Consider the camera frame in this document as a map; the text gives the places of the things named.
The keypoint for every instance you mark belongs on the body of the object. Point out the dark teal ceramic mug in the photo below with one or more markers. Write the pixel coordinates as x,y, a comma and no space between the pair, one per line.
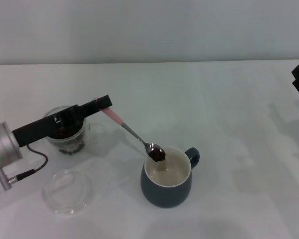
164,196

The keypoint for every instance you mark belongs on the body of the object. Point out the scooped coffee beans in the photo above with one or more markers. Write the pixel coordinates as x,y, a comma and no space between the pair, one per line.
157,155

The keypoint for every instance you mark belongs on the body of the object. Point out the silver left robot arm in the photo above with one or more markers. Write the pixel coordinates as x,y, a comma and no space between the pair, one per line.
2,147

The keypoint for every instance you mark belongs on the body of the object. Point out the coffee beans pile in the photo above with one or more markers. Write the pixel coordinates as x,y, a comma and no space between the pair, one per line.
64,135

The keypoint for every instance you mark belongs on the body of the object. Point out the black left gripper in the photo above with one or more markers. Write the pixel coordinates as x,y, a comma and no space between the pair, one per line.
40,128

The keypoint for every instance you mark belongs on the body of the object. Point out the clear glass saucer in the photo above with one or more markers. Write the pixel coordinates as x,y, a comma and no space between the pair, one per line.
67,194

